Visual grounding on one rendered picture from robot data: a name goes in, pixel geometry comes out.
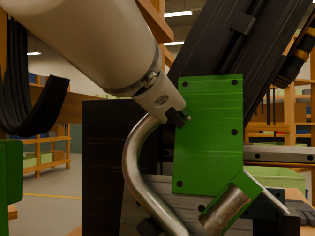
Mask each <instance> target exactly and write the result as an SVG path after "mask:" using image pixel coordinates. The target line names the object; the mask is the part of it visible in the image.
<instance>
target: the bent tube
mask: <svg viewBox="0 0 315 236"><path fill-rule="evenodd" d="M180 112H181V113H182V114H183V115H184V116H185V115H187V111H186V109H185V108H184V109H183V110H181V111H180ZM160 125H161V123H159V122H158V121H157V120H156V119H155V118H153V117H152V116H151V115H150V114H149V113H147V114H146V115H145V116H144V117H143V118H142V119H141V120H140V121H139V122H138V123H137V124H136V125H135V126H134V127H133V129H132V130H131V132H130V133H129V135H128V137H127V139H126V142H125V145H124V148H123V152H122V172H123V176H124V180H125V182H126V185H127V187H128V189H129V191H130V192H131V194H132V195H133V196H134V198H135V199H136V200H137V201H138V202H139V204H140V205H141V206H142V207H143V208H144V209H145V211H146V212H147V213H148V214H149V215H150V216H151V218H152V219H153V220H154V221H155V222H156V223H157V225H158V226H159V227H160V228H161V229H162V230H163V231H164V232H165V234H166V235H167V236H194V235H193V234H192V233H191V231H190V230H189V229H188V228H187V227H186V226H185V225H184V224H183V223H182V222H181V220H180V219H179V218H178V217H177V216H176V215H175V214H174V213H173V212H172V210H171V209H170V208H169V207H168V206H167V205H166V204H165V203H164V202H163V200H162V199H161V198H160V197H159V196H158V195H157V194H156V193H155V192H154V191H153V190H152V189H151V188H150V186H149V185H148V184H147V183H146V182H145V180H144V178H143V176H142V174H141V170H140V164H139V157H140V151H141V148H142V146H143V144H144V142H145V140H146V139H147V137H148V136H149V135H150V134H151V133H152V132H153V131H154V130H155V129H156V128H158V127H159V126H160Z"/></svg>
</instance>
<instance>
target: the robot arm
mask: <svg viewBox="0 0 315 236"><path fill-rule="evenodd" d="M0 6H1V7H2V9H3V10H4V11H6V12H7V13H8V14H9V15H10V16H12V17H13V18H14V19H15V20H17V21H18V22H19V23H20V24H21V25H23V26H24V27H25V28H26V29H28V30H29V31H30V32H31V33H33V34H34V35H35V36H37V37H38V38H39V39H40V40H42V41H43V42H44V43H45V44H47V45H48V46H49V47H50V48H52V49H53V50H54V51H55V52H57V53H58V54H59V55H60V56H61V57H63V58H64V59H65V60H66V61H68V62H69V63H70V64H71V65H73V66H74V67H75V68H76V69H78V70H79V71H80V72H81V73H83V74H84V75H85V76H86V77H88V78H89V79H90V80H91V81H93V82H94V83H95V84H97V85H98V86H99V87H100V88H101V89H102V90H103V91H104V92H106V93H108V94H110V95H112V96H115V97H131V98H133V99H134V100H135V101H136V102H137V103H138V104H139V105H140V106H141V107H142V108H143V109H145V110H146V111H147V112H148V113H149V114H150V115H151V116H152V117H153V118H155V119H156V120H157V121H158V122H159V123H161V124H167V125H169V124H171V123H172V124H173V123H174V124H175V125H176V126H177V127H178V128H179V129H181V128H182V127H183V126H184V125H186V124H185V123H184V121H183V120H182V119H181V118H180V114H181V112H180V111H181V110H183V109H184V108H185V107H186V102H185V100H184V99H183V98H182V96H181V95H180V93H179V92H178V90H177V89H176V88H175V86H174V85H173V83H172V82H171V81H170V79H169V78H168V77H167V76H166V74H165V73H164V72H163V70H162V69H161V66H162V52H161V49H160V47H159V45H158V43H157V41H156V40H155V38H154V36H153V34H152V32H151V30H150V29H149V27H148V25H147V23H146V21H145V19H144V17H143V15H142V13H141V12H140V10H139V8H138V6H137V4H136V2H135V0H0Z"/></svg>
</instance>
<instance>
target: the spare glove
mask: <svg viewBox="0 0 315 236"><path fill-rule="evenodd" d="M285 207H294V208H295V210H296V211H297V213H298V214H299V216H300V224H302V225H306V224H307V223H309V224H310V225H311V226H315V210H314V209H313V208H312V207H311V206H310V205H309V204H307V203H305V202H304V201H302V200H293V199H285Z"/></svg>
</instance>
